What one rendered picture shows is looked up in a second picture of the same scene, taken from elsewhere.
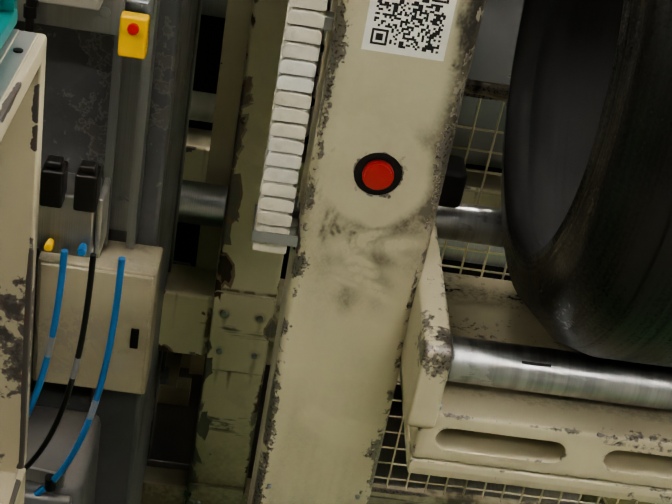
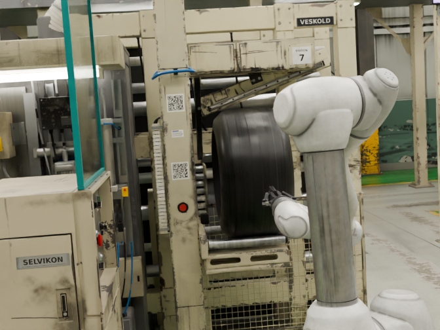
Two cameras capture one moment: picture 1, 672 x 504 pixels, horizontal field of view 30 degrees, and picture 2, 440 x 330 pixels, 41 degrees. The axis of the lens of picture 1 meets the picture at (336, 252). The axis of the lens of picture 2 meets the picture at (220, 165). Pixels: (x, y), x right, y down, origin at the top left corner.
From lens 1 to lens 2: 145 cm
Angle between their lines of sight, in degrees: 25
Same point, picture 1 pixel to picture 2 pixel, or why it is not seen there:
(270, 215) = (162, 224)
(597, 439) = (246, 253)
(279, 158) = (161, 209)
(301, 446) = (183, 284)
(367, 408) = (196, 269)
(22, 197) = (110, 201)
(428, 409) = (205, 253)
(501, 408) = (223, 253)
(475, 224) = (215, 229)
